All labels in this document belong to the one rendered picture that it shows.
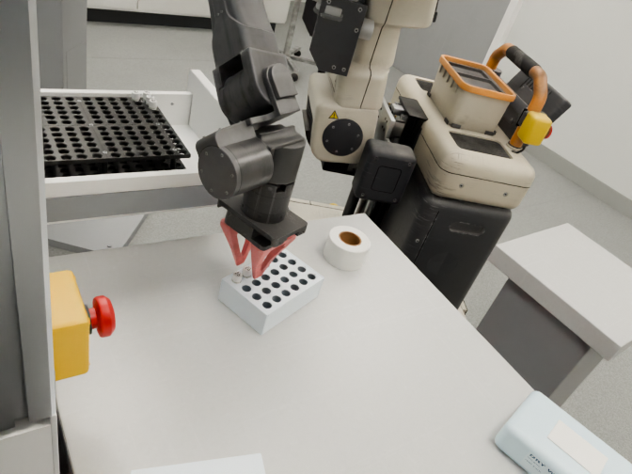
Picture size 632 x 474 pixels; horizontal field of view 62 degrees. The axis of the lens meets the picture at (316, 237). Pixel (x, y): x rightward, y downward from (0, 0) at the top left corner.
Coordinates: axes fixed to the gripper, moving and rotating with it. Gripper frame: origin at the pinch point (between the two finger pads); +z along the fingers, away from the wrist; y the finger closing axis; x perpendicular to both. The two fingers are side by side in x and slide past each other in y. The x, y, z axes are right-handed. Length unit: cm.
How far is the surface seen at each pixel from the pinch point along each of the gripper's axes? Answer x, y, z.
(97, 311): -24.0, 1.7, -6.8
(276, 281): 2.4, 3.2, 1.7
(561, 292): 49, 34, 5
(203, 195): 1.0, -11.3, -4.4
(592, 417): 125, 66, 79
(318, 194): 146, -76, 77
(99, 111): -2.8, -30.5, -8.8
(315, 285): 7.1, 6.9, 2.0
